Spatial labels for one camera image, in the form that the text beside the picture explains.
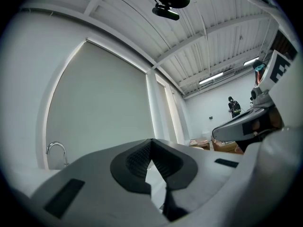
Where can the black head-worn camera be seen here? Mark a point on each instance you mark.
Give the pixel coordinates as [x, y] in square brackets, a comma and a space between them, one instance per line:
[165, 12]

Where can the flat cardboard box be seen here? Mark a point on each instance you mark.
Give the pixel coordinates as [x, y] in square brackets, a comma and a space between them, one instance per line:
[198, 143]

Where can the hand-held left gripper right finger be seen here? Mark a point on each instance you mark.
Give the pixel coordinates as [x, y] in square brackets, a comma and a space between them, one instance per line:
[208, 171]

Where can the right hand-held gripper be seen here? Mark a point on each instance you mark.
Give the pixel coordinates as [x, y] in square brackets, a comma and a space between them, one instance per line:
[279, 70]

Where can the large cardboard box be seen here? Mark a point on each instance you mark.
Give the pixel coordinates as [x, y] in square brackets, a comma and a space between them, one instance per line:
[225, 146]

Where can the narrow grey roller blind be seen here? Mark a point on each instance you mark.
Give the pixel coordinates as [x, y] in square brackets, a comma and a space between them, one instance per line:
[165, 112]

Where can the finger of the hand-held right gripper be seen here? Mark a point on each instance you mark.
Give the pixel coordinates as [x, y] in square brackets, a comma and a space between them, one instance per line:
[227, 131]

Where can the wide grey roller blind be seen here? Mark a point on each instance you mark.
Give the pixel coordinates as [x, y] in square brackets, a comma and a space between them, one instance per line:
[101, 107]

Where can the linear ceiling light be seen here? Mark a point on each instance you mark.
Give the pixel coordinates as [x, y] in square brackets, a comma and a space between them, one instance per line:
[249, 61]
[210, 78]

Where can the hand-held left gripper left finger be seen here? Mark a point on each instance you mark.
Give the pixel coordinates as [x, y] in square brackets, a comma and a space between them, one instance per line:
[99, 174]

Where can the chrome faucet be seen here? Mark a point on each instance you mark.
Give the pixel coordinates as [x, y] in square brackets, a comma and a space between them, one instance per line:
[65, 157]

